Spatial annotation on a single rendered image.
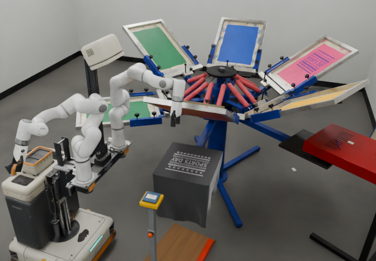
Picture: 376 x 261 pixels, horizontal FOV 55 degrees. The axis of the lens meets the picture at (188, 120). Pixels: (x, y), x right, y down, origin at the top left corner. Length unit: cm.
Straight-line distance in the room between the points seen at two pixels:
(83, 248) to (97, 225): 26
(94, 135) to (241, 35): 293
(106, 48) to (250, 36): 282
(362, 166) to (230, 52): 227
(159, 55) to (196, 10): 293
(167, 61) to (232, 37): 95
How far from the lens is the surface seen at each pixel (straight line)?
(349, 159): 296
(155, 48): 433
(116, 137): 270
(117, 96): 254
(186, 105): 243
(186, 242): 354
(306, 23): 684
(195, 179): 272
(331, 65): 391
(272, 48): 698
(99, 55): 212
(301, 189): 435
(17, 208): 308
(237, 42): 462
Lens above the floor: 262
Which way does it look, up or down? 29 degrees down
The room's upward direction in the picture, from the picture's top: 1 degrees clockwise
